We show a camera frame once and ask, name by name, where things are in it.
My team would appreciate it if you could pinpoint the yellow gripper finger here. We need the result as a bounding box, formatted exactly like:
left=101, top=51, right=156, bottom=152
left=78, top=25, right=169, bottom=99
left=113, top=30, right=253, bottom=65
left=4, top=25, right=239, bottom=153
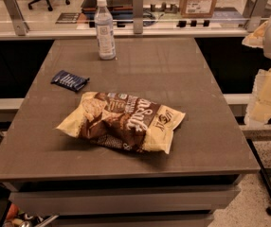
left=242, top=22, right=268, bottom=48
left=244, top=68, right=271, bottom=126

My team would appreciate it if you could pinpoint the clear blue plastic water bottle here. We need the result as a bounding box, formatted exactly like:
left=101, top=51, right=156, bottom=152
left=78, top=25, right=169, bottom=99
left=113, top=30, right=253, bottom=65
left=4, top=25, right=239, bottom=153
left=94, top=0, right=116, bottom=60

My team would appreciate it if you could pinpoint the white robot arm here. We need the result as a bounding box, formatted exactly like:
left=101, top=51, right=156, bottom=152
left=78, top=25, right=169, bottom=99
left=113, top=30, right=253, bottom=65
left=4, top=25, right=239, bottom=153
left=242, top=16, right=271, bottom=128

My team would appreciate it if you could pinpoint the cardboard box with label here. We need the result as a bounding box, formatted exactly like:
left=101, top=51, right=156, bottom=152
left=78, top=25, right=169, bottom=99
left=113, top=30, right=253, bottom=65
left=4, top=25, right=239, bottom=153
left=179, top=0, right=217, bottom=18

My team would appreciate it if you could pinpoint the grey table drawer front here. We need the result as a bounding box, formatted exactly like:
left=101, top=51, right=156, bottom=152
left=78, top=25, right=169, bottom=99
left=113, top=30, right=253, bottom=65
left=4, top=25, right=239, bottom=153
left=9, top=185, right=240, bottom=216

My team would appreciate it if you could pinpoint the brown and yellow chip bag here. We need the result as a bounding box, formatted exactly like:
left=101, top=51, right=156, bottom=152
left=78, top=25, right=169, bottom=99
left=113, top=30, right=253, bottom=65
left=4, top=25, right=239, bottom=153
left=58, top=92, right=185, bottom=153

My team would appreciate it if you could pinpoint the dark blue snack wrapper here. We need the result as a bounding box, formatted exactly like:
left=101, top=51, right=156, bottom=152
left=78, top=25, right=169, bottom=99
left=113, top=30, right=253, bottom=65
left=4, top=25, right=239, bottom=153
left=51, top=70, right=90, bottom=92

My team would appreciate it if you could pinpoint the right metal glass bracket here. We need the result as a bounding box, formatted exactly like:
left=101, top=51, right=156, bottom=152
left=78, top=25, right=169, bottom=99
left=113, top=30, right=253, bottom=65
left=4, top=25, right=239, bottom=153
left=243, top=0, right=268, bottom=32

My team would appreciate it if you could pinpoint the metal glass bracket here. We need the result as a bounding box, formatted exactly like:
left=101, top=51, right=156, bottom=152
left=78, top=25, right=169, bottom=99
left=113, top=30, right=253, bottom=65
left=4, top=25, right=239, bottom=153
left=3, top=0, right=28, bottom=36
left=133, top=0, right=143, bottom=34
left=243, top=0, right=268, bottom=32

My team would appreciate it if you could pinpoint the black floor rail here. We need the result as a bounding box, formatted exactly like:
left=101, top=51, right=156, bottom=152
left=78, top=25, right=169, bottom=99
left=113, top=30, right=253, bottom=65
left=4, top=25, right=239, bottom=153
left=247, top=139, right=271, bottom=216

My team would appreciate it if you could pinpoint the middle metal glass bracket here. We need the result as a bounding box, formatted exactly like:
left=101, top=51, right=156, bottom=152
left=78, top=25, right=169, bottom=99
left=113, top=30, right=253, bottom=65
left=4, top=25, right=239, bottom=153
left=133, top=0, right=143, bottom=34

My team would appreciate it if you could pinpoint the left metal glass bracket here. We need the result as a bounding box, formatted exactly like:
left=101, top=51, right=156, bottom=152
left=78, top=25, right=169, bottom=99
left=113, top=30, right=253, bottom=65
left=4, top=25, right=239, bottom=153
left=3, top=0, right=28, bottom=36

